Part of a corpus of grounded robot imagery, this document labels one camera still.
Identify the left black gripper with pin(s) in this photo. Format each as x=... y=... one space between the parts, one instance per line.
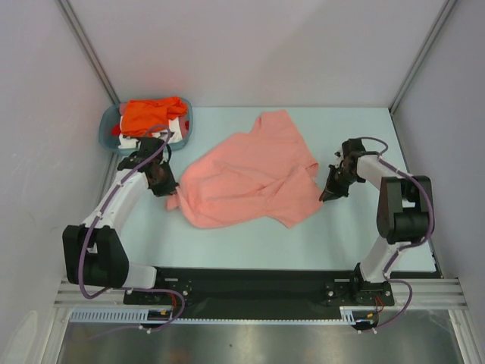
x=169 y=188

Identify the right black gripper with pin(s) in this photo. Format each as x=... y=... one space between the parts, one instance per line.
x=332 y=190

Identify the salmon pink t shirt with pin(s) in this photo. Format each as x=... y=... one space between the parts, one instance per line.
x=267 y=172

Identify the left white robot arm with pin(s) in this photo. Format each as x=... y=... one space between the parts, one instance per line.
x=94 y=254

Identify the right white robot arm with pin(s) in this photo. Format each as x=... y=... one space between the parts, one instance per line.
x=405 y=217

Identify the white t shirt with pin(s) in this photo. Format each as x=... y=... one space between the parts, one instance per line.
x=130 y=141

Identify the red garment in basket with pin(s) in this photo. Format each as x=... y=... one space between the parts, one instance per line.
x=185 y=125

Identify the orange t shirt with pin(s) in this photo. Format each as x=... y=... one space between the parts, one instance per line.
x=145 y=117

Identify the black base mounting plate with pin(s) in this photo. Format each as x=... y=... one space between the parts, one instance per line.
x=256 y=294

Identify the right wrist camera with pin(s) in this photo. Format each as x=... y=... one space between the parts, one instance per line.
x=352 y=149

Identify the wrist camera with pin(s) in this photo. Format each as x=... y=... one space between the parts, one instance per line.
x=151 y=149
x=352 y=149

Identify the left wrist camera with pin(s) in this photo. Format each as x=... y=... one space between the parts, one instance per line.
x=151 y=149

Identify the blue slotted cable duct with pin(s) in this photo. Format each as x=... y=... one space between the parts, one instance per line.
x=106 y=315

